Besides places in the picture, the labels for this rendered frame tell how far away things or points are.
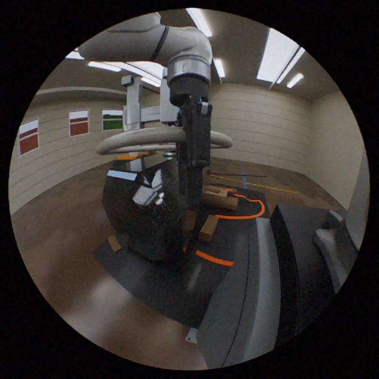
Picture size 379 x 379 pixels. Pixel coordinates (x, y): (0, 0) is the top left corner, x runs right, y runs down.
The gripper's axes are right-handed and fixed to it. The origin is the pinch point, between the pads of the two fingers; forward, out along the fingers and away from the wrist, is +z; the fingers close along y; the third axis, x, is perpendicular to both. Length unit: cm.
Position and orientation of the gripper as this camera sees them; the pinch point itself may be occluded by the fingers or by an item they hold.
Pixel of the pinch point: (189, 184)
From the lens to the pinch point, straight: 23.3
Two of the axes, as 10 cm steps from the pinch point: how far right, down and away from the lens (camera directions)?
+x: -9.4, 1.1, -3.2
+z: 0.0, 9.4, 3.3
